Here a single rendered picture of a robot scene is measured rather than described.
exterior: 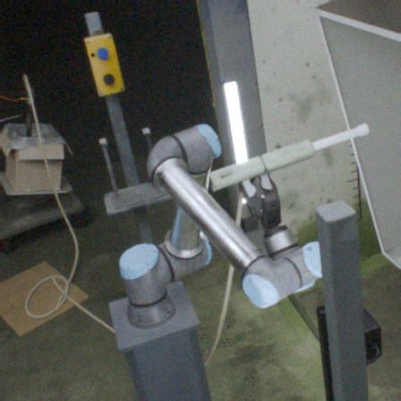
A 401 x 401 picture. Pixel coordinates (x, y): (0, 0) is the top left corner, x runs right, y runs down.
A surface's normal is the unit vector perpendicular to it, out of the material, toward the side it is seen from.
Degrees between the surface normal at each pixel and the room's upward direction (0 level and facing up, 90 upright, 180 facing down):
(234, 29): 90
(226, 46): 90
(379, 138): 90
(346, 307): 90
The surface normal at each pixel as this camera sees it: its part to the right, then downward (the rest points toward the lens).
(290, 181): 0.33, 0.39
